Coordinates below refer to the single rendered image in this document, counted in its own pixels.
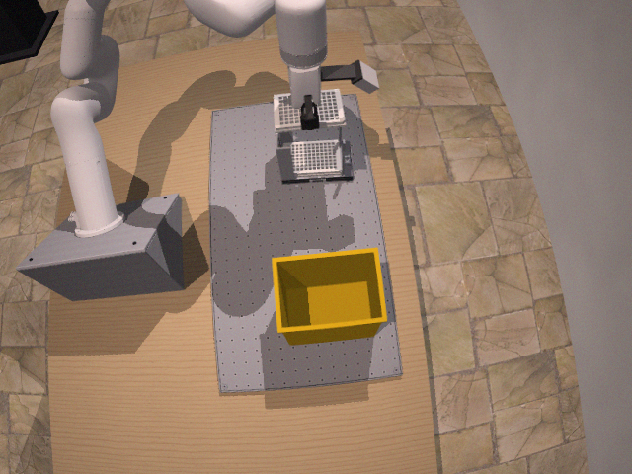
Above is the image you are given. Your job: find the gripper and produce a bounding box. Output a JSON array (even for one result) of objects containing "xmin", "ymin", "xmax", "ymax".
[{"xmin": 281, "ymin": 51, "xmax": 328, "ymax": 130}]

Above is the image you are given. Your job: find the yellow plastics bin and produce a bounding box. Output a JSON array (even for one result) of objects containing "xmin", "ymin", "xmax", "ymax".
[{"xmin": 272, "ymin": 248, "xmax": 387, "ymax": 346}]

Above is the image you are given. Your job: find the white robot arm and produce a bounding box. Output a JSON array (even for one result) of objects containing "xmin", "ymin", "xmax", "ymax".
[{"xmin": 50, "ymin": 0, "xmax": 379, "ymax": 238}]

